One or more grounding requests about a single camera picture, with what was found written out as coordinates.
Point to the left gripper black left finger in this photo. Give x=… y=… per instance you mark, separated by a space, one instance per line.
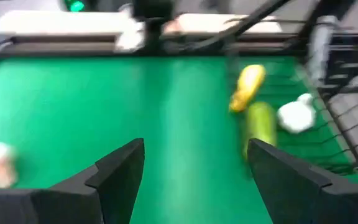
x=73 y=199

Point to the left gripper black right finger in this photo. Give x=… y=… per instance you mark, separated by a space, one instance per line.
x=306 y=199

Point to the white garlic bulb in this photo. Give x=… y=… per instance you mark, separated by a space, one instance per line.
x=295 y=116

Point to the light green vegetable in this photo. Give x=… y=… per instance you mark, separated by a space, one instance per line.
x=259 y=124

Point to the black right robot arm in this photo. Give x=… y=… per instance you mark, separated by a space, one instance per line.
x=152 y=21

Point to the green indicator light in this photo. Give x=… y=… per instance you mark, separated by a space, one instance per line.
x=76 y=5

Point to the grey metal frame post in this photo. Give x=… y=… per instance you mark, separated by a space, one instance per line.
x=320 y=49

